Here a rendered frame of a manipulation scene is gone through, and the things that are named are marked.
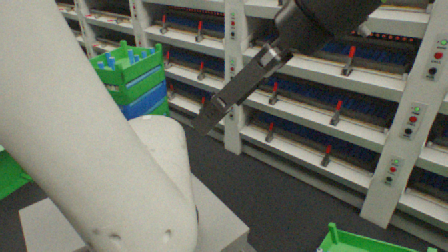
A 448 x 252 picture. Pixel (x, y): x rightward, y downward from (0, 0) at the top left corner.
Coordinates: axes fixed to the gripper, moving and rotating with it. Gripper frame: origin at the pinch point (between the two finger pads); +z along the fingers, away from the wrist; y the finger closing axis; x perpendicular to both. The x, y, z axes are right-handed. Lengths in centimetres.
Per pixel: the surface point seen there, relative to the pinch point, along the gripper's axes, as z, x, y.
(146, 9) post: 54, 75, 92
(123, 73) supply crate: 43, 36, 33
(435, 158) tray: -8, -54, 54
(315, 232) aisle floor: 37, -54, 43
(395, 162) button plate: 2, -50, 55
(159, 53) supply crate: 43, 40, 58
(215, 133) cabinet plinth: 71, -1, 83
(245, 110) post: 43, -3, 77
